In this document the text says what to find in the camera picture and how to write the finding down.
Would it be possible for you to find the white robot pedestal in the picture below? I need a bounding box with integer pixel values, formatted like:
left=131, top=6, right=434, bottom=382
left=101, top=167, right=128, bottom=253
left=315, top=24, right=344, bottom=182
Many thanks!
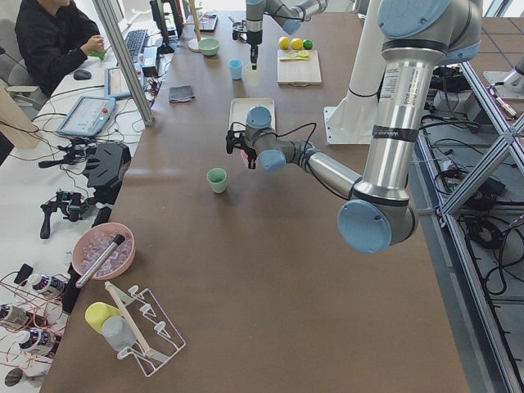
left=324, top=0, right=386, bottom=144

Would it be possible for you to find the grey-blue cup on rack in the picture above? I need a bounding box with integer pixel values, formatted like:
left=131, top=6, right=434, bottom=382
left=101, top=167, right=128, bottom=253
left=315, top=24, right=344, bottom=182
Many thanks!
left=102, top=316, right=137, bottom=351

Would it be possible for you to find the whole lemon left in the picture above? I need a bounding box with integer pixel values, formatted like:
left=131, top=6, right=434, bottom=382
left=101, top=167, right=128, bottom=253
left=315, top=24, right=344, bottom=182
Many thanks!
left=290, top=38, right=304, bottom=51

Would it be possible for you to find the computer mouse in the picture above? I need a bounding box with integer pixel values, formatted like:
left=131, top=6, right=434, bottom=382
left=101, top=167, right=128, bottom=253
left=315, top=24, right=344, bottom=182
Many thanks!
left=73, top=70, right=92, bottom=80

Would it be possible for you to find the whole lemon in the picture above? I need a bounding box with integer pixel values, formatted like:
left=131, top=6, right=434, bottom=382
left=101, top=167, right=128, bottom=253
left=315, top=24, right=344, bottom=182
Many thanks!
left=278, top=36, right=291, bottom=50
left=290, top=38, right=304, bottom=51

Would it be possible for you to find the cream cup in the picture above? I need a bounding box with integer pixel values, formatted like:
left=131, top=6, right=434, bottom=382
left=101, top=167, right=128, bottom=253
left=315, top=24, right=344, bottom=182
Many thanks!
left=245, top=64, right=262, bottom=87

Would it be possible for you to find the green bowl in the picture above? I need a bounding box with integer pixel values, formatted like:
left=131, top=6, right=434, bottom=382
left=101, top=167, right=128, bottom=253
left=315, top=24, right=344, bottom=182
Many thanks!
left=198, top=38, right=220, bottom=56

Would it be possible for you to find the seated person in black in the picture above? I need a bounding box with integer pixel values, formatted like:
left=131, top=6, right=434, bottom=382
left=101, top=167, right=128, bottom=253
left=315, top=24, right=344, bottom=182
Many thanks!
left=15, top=0, right=105, bottom=97

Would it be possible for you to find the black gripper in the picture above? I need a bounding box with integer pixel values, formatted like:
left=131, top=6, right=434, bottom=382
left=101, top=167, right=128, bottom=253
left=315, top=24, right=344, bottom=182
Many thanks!
left=233, top=22, right=262, bottom=70
left=225, top=122, right=257, bottom=169

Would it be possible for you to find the yellow cup on rack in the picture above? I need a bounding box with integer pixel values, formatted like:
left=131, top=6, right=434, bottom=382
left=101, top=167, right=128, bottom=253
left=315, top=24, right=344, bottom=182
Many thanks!
left=84, top=302, right=120, bottom=334

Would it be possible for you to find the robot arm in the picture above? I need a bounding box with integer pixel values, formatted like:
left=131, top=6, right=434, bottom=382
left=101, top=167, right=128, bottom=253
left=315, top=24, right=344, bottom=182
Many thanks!
left=233, top=0, right=328, bottom=70
left=226, top=1, right=482, bottom=253

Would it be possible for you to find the cream rabbit tray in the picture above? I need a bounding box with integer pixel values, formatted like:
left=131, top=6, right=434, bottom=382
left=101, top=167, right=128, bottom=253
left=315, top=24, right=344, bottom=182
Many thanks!
left=228, top=97, right=276, bottom=132

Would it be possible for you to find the wooden cup tree stand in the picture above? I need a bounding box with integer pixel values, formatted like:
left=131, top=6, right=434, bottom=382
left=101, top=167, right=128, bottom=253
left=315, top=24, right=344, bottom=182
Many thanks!
left=187, top=0, right=202, bottom=52

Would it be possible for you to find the whole lemon right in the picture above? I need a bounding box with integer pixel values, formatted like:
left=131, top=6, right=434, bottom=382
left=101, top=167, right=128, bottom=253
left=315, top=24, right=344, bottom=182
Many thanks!
left=278, top=36, right=291, bottom=50

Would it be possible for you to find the blue cup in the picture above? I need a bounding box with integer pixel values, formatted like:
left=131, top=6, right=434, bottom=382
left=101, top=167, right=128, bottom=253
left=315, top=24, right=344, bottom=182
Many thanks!
left=228, top=59, right=242, bottom=80

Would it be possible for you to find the grey folded cloth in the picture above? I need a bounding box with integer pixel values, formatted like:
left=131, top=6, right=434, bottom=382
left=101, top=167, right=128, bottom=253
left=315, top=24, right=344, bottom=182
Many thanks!
left=169, top=85, right=195, bottom=103

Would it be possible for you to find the green lime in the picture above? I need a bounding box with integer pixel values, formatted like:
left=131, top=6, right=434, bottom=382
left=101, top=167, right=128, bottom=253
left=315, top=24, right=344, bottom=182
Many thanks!
left=303, top=39, right=313, bottom=50

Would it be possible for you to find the pink cup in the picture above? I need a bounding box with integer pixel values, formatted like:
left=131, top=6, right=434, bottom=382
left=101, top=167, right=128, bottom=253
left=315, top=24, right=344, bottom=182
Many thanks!
left=241, top=151, right=250, bottom=169

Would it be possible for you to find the yellow plastic knife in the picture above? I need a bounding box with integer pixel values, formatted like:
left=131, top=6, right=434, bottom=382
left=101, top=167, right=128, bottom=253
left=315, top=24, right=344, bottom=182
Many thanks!
left=278, top=56, right=309, bottom=61

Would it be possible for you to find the aluminium frame post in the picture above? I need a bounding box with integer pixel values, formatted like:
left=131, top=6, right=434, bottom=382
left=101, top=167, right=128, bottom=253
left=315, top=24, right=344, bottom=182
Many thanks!
left=93, top=0, right=154, bottom=127

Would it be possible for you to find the white wire cup rack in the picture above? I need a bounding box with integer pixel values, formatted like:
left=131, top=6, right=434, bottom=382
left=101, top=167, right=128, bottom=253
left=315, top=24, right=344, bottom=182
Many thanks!
left=112, top=283, right=187, bottom=377

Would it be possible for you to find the pink bowl with ice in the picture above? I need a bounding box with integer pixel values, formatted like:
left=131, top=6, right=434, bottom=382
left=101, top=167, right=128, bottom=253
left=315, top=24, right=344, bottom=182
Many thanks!
left=71, top=222, right=137, bottom=282

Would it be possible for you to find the wooden cutting board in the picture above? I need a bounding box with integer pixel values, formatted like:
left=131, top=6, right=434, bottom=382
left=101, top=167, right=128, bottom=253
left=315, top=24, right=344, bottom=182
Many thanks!
left=277, top=49, right=322, bottom=86

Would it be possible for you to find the computer keyboard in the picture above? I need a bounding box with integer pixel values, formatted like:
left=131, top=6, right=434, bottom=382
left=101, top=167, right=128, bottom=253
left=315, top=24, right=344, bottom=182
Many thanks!
left=124, top=29, right=148, bottom=63

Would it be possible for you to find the metal muddler in bowl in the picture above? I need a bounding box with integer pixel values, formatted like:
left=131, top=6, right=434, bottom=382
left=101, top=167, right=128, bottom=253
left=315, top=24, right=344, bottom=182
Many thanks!
left=75, top=233, right=125, bottom=288

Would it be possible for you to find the blue teach pendant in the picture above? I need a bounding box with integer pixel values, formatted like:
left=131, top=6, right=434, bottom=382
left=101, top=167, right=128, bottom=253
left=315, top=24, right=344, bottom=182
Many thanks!
left=104, top=63, right=146, bottom=100
left=56, top=96, right=116, bottom=138

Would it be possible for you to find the green cup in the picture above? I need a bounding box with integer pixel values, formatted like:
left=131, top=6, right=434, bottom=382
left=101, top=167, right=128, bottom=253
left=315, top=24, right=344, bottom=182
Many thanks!
left=206, top=168, right=228, bottom=194

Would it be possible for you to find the wooden stick on rack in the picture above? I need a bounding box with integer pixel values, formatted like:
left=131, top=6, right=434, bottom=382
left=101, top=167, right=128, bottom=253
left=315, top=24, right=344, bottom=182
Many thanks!
left=105, top=281, right=154, bottom=358

